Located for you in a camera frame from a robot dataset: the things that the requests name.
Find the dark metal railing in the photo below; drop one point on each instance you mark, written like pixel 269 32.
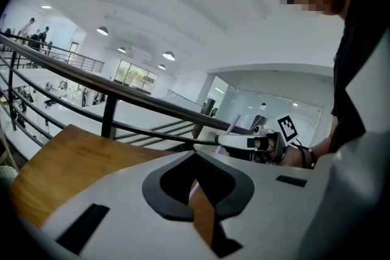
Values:
pixel 109 91

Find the purple straw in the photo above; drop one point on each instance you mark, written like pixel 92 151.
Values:
pixel 234 125

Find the large window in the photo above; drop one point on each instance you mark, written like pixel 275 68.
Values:
pixel 135 74

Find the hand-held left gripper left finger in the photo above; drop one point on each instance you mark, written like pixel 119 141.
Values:
pixel 122 191

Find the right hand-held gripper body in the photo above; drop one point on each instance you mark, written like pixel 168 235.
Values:
pixel 275 146

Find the person's black shirt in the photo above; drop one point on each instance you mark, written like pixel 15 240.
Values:
pixel 356 70

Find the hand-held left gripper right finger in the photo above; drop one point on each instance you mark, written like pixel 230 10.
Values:
pixel 274 216

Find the white standing device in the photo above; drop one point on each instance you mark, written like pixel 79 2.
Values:
pixel 262 111

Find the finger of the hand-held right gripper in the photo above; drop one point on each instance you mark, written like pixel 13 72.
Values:
pixel 234 141

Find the dark balcony railing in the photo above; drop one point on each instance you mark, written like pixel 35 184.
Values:
pixel 82 61

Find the round pendant lamp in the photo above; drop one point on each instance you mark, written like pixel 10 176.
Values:
pixel 168 55
pixel 122 49
pixel 102 30
pixel 161 67

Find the person's right forearm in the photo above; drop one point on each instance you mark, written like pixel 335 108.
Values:
pixel 320 150

